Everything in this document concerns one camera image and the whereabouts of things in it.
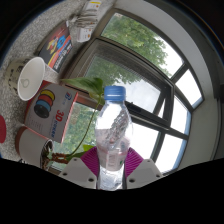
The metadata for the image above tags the white red filament box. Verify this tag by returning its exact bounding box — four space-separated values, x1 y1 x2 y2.
23 79 79 144

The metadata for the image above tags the flat round red coaster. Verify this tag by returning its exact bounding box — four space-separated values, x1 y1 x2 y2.
0 114 8 144

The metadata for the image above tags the potted plant in white pot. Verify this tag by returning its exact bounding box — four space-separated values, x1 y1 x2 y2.
14 77 105 171

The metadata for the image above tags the white paper cup black print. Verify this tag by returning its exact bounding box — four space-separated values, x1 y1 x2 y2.
3 56 47 102

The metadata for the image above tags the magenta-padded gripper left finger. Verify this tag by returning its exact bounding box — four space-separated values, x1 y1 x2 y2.
58 146 100 190

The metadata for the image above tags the clear blue-capped water bottle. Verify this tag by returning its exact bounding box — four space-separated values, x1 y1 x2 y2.
94 85 134 191

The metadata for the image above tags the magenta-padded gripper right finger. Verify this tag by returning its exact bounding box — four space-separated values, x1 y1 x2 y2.
123 147 164 190

